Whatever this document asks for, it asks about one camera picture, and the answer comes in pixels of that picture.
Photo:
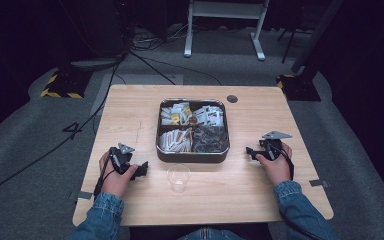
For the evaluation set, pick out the person's jeans lap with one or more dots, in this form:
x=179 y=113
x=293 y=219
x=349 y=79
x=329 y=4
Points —
x=210 y=234

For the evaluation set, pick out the person's right hand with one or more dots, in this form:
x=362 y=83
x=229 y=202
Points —
x=278 y=168

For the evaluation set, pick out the black yellow striped stand base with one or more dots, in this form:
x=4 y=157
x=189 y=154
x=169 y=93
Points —
x=67 y=83
x=300 y=88

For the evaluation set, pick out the dark four-compartment box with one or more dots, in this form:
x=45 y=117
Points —
x=193 y=158

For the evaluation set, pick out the pile of white yellow packets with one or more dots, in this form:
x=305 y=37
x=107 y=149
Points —
x=175 y=115

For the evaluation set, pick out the black tripod legs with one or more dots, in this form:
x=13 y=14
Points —
x=288 y=43

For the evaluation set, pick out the clear box lid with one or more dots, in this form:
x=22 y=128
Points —
x=210 y=141

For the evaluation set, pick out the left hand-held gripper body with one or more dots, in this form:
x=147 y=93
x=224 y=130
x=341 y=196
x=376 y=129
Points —
x=121 y=160

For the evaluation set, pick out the person's left hand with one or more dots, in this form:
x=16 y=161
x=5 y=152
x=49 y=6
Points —
x=115 y=183

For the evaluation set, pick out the round grey table grommet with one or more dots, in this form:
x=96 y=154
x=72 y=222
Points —
x=232 y=98

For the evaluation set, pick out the white metal stand frame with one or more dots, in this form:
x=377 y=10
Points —
x=225 y=10

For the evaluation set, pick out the clear plastic cup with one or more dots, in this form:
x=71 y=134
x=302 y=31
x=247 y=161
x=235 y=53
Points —
x=178 y=178

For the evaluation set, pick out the grey tape piece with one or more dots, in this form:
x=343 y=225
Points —
x=318 y=183
x=84 y=195

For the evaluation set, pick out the pile of dark packets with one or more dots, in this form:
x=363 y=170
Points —
x=210 y=139

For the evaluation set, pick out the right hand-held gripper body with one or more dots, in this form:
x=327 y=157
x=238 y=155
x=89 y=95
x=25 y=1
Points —
x=270 y=146

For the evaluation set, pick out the pile of white brown sticks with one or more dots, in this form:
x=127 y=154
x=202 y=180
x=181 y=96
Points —
x=175 y=140

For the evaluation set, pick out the dark slanted pole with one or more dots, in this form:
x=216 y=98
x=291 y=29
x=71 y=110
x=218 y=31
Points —
x=316 y=33

